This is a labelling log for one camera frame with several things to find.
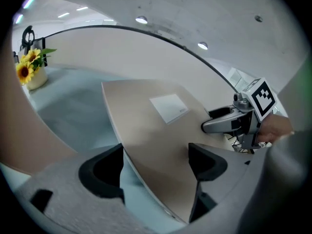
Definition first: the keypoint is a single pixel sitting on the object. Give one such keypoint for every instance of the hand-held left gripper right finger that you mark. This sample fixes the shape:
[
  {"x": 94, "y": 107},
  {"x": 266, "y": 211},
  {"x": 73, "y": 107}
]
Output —
[{"x": 234, "y": 179}]

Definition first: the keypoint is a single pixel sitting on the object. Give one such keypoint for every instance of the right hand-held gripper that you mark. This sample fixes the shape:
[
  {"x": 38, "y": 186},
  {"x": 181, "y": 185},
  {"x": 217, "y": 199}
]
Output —
[{"x": 264, "y": 99}]

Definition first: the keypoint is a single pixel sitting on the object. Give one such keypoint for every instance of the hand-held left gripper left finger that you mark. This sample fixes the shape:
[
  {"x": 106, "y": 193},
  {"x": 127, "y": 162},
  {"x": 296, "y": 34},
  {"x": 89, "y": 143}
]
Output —
[{"x": 73, "y": 203}]

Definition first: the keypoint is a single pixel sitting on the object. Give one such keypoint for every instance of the person's right forearm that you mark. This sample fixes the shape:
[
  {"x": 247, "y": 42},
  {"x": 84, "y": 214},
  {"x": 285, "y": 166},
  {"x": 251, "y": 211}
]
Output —
[{"x": 275, "y": 128}]

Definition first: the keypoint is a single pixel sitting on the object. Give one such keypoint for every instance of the dome pendant lamp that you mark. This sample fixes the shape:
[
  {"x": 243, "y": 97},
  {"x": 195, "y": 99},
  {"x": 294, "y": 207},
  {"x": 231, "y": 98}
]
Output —
[
  {"x": 141, "y": 20},
  {"x": 202, "y": 45}
]

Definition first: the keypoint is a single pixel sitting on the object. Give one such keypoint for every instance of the ceiling smoke detector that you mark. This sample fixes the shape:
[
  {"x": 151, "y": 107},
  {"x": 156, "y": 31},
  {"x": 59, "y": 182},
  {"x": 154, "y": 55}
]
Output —
[{"x": 258, "y": 18}]

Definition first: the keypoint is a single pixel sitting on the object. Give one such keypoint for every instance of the beige office partition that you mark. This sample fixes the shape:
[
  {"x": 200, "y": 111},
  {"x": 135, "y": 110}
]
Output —
[{"x": 122, "y": 50}]

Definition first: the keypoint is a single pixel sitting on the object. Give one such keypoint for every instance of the potted yellow sunflower bouquet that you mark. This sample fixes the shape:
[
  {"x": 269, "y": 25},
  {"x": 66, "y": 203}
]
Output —
[{"x": 29, "y": 67}]

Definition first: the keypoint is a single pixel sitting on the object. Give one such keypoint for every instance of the black office chair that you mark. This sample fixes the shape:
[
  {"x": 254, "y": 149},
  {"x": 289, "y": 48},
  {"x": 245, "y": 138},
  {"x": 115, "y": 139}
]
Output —
[{"x": 27, "y": 36}]

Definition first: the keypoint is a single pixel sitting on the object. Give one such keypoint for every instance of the row of ceiling light panels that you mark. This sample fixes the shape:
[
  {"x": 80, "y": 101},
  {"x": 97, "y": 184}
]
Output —
[{"x": 64, "y": 14}]

